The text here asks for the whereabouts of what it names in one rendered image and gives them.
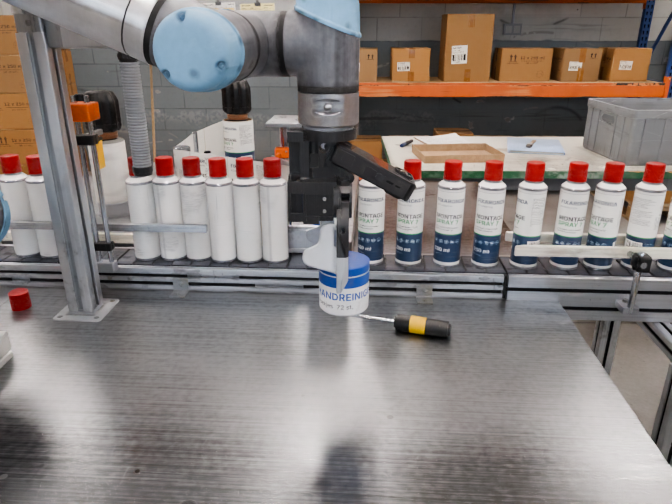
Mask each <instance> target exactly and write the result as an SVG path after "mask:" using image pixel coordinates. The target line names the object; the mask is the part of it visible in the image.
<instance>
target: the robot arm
mask: <svg viewBox="0 0 672 504"><path fill-rule="evenodd" d="M1 1H4V2H6V3H8V4H11V5H13V6H15V7H17V8H20V9H22V10H24V11H27V12H29V13H31V14H34V15H36V16H38V17H41V18H43V19H45V20H48V21H50V22H52V23H54V24H57V25H59V26H61V27H64V28H66V29H68V30H71V31H73V32H75V33H78V34H80V35H82V36H84V37H87V38H89V39H91V40H94V41H96V42H98V43H101V44H103V45H105V46H108V47H110V48H112V49H114V50H117V51H119V52H121V53H124V54H126V55H128V56H131V57H133V58H135V59H138V60H140V61H142V62H145V63H147V64H150V65H152V66H155V67H157V68H159V70H160V72H161V73H162V74H163V75H164V76H165V78H166V79H167V80H168V81H169V82H170V83H171V84H173V85H174V86H176V87H178V88H180V89H182V90H185V91H189V92H213V91H217V90H220V89H222V88H225V87H226V86H228V85H230V84H231V83H234V82H238V81H241V80H244V79H247V78H250V77H291V76H297V85H298V122H299V123H300V124H301V125H302V127H289V131H287V143H289V175H288V181H287V192H288V222H303V224H319V221H321V224H320V225H319V226H316V227H314V228H311V229H309V230H308V231H307V233H306V237H307V239H308V240H309V241H310V242H313V243H316V245H314V246H312V247H310V248H308V249H306V250H305V251H304V252H303V256H302V259H303V262H304V263H305V264H306V265H307V266H309V267H313V268H317V269H320V270H324V271H328V272H331V273H334V274H336V294H340V293H342V291H343V289H344V287H345V285H346V284H347V282H348V257H349V218H352V182H353V181H354V174H355V175H356V176H358V177H360V178H362V179H364V180H366V181H368V182H370V183H372V184H373V185H375V186H377V187H379V188H381V189H383V190H384V191H385V192H386V193H387V194H389V195H391V196H392V197H394V198H397V199H402V200H404V201H408V200H409V198H410V197H411V195H412V193H413V192H414V190H415V188H416V184H415V181H414V178H413V176H412V174H410V173H409V172H407V171H406V170H404V169H402V168H399V167H397V166H396V167H394V166H392V165H390V164H388V163H386V162H385V161H383V160H381V159H379V158H377V157H375V156H373V155H371V154H370V153H368V152H366V151H364V150H362V149H360V148H358V147H357V146H355V145H353V144H351V143H349V142H347V141H351V140H354V139H356V138H357V126H355V125H356V124H357V123H358V122H359V57H360V38H361V33H360V11H359V0H296V4H295V5H294V10H287V11H284V10H282V11H261V10H230V9H219V10H217V9H213V8H211V7H208V6H206V5H204V4H201V3H199V2H197V1H194V0H1ZM323 143H325V145H324V148H325V149H323V148H321V147H320V145H321V144H323ZM3 195H4V194H3V193H2V192H1V190H0V242H1V241H2V240H3V238H4V237H5V236H6V234H7V232H8V230H9V227H10V222H11V212H10V207H9V204H8V201H7V200H4V199H3V198H2V196H3ZM334 218H337V224H336V225H335V224H334Z"/></svg>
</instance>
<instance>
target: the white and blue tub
mask: <svg viewBox="0 0 672 504"><path fill-rule="evenodd" d="M369 269H370V259H369V258H368V257H367V256H366V255H364V254H362V253H359V252H354V251H349V257H348V282H347V284H346V285H345V287H344V289H343V291H342V293H340V294H336V274H334V273H331V272H328V271H324V270H320V269H319V305H320V307H321V309H322V310H323V311H325V312H326V313H328V314H331V315H336V316H353V315H357V314H360V313H362V312H363V311H365V310H366V309H367V307H368V299H369Z"/></svg>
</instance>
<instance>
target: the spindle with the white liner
mask: <svg viewBox="0 0 672 504"><path fill-rule="evenodd" d="M84 95H88V96H89V101H90V102H98V105H99V111H100V119H97V120H94V121H93V127H94V130H97V129H102V130H103V134H102V135H99V136H102V137H103V140H102V145H103V151H104V158H105V165H106V167H104V168H102V169H100V172H101V178H102V184H103V191H104V197H105V204H106V210H107V217H108V218H120V217H125V216H128V215H130V213H129V206H128V198H127V191H126V184H125V180H126V179H127V178H128V177H129V170H128V163H127V154H126V148H125V140H124V139H123V138H121V137H118V131H117V130H120V129H121V126H122V123H121V116H120V109H119V102H118V99H117V97H116V95H115V94H114V92H112V91H109V90H91V91H86V92H84ZM99 136H98V137H99ZM88 151H89V159H90V164H91V170H92V177H93V182H94V189H95V195H96V204H98V209H99V211H98V212H97V215H98V216H100V217H102V214H101V208H100V202H99V196H98V189H97V183H96V177H95V171H94V164H93V158H92V152H91V146H88Z"/></svg>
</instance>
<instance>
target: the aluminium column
mask: <svg viewBox="0 0 672 504"><path fill-rule="evenodd" d="M15 35H16V40H17V45H18V50H19V55H20V61H21V66H22V71H23V76H24V81H25V86H26V91H27V97H28V102H29V107H30V112H31V117H32V122H33V128H34V133H35V138H36V143H37V148H38V153H39V158H40V164H41V169H42V174H43V179H44V184H45V189H46V194H47V200H48V205H49V210H50V215H51V220H52V225H53V231H54V236H55V241H56V246H57V251H58V256H59V261H60V267H61V272H62V277H63V282H64V287H65V292H66V298H67V303H68V308H69V313H70V314H91V315H93V314H94V313H95V312H96V311H97V310H98V309H99V308H100V307H101V306H102V305H103V304H104V302H103V296H102V290H101V284H100V278H99V272H98V266H97V260H96V254H95V248H94V242H93V236H92V230H91V225H90V219H89V213H88V207H87V201H86V195H85V189H84V183H83V177H82V171H81V165H80V159H79V153H78V147H77V141H76V135H75V129H74V123H73V117H72V111H71V105H70V100H69V94H68V88H67V82H66V76H65V70H64V64H63V58H62V52H61V49H54V48H50V47H49V45H48V39H47V33H45V32H18V33H15Z"/></svg>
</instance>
